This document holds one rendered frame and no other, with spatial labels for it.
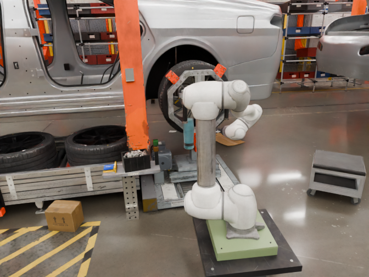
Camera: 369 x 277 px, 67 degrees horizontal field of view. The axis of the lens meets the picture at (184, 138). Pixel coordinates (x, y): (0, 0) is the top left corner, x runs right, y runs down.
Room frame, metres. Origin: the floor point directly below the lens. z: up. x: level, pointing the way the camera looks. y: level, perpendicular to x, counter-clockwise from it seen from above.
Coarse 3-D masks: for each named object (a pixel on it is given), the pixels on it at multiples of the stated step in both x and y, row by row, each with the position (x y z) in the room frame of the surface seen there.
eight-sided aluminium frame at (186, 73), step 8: (184, 72) 2.36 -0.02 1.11; (192, 72) 2.35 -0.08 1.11; (200, 72) 2.36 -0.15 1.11; (208, 72) 2.37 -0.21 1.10; (216, 80) 2.39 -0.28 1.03; (176, 88) 2.32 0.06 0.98; (168, 96) 2.31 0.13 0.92; (168, 104) 2.35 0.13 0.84; (168, 112) 2.36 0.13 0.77; (224, 112) 2.40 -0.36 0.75; (176, 120) 2.32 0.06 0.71; (216, 120) 2.39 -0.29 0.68
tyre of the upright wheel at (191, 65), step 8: (176, 64) 2.62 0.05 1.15; (184, 64) 2.45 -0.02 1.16; (192, 64) 2.43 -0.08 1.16; (200, 64) 2.45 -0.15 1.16; (208, 64) 2.46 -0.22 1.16; (168, 72) 2.56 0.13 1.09; (176, 72) 2.41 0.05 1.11; (168, 80) 2.40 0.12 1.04; (224, 80) 2.48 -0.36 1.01; (160, 88) 2.48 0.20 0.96; (168, 88) 2.39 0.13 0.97; (160, 96) 2.40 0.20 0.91; (160, 104) 2.40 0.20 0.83; (168, 120) 2.39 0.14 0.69; (176, 128) 2.41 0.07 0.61
